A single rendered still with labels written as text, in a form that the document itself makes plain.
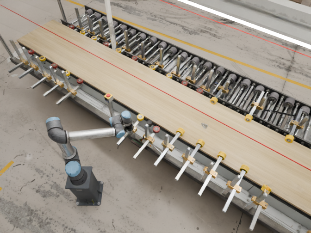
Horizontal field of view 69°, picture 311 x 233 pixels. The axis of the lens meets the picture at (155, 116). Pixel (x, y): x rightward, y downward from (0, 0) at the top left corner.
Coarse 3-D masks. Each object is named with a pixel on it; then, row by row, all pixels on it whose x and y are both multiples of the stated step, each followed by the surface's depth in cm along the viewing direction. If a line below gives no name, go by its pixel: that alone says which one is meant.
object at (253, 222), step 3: (258, 207) 202; (261, 207) 202; (255, 210) 202; (258, 210) 200; (255, 213) 199; (258, 213) 199; (255, 216) 197; (252, 219) 197; (255, 219) 196; (252, 222) 194; (255, 222) 194; (249, 225) 195; (252, 225) 193; (249, 228) 192; (252, 228) 191
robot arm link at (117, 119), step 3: (111, 117) 224; (114, 117) 223; (117, 117) 223; (120, 117) 223; (111, 120) 221; (114, 120) 221; (117, 120) 221; (120, 120) 223; (111, 123) 221; (114, 123) 219
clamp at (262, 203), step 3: (252, 198) 205; (255, 198) 205; (252, 201) 205; (255, 201) 204; (261, 201) 204; (258, 204) 204; (261, 204) 202; (264, 204) 202; (267, 204) 202; (264, 207) 201
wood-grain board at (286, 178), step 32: (32, 32) 353; (64, 32) 355; (64, 64) 313; (96, 64) 314; (128, 64) 316; (128, 96) 282; (160, 96) 283; (192, 96) 284; (192, 128) 256; (224, 128) 257; (256, 128) 258; (224, 160) 234; (256, 160) 235; (288, 160) 236; (288, 192) 216
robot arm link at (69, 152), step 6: (48, 120) 192; (54, 120) 193; (48, 126) 190; (54, 126) 189; (60, 126) 193; (60, 144) 212; (66, 144) 216; (66, 150) 223; (72, 150) 232; (66, 156) 232; (72, 156) 234; (78, 156) 244; (66, 162) 235
